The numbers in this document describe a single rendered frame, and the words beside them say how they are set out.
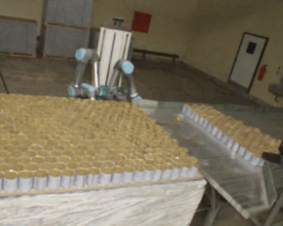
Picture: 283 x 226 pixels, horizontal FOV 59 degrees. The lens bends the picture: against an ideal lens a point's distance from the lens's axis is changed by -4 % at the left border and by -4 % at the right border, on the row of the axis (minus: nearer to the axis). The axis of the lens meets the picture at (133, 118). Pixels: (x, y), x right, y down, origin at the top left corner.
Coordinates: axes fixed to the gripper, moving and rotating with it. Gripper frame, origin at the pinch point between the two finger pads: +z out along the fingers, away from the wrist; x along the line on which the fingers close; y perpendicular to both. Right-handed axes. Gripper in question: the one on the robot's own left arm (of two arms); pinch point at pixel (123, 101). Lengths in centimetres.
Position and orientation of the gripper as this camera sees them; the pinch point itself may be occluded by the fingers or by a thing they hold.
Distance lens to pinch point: 258.3
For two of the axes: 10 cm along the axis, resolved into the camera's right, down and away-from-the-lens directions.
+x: -8.9, -0.4, -4.6
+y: -2.4, 9.0, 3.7
